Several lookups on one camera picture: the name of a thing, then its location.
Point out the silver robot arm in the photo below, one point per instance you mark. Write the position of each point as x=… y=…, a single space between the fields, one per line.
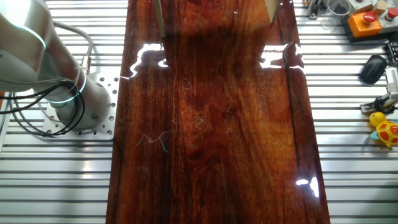
x=90 y=99

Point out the glossy reddish wooden board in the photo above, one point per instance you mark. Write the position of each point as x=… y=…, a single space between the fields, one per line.
x=217 y=124

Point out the small metal clamp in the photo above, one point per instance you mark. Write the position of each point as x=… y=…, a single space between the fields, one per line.
x=314 y=9

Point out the clear plastic cup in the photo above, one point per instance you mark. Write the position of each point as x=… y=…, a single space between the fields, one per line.
x=335 y=15

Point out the black computer mouse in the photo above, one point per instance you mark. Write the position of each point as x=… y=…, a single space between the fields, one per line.
x=373 y=69

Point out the orange emergency stop box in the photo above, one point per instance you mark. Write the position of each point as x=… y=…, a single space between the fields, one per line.
x=362 y=28

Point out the yellow orange turtle toy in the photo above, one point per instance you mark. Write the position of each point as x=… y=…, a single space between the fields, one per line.
x=387 y=132

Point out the black keyboard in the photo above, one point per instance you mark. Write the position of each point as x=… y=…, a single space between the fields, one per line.
x=393 y=51

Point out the grey emergency stop box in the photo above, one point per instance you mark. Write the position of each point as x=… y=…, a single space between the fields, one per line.
x=388 y=25

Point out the tiny wooden cube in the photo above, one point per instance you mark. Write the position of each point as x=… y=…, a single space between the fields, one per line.
x=380 y=7

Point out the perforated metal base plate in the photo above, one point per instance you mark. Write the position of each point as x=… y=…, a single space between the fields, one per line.
x=105 y=85

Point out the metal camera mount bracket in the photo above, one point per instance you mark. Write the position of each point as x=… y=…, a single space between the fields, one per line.
x=384 y=104

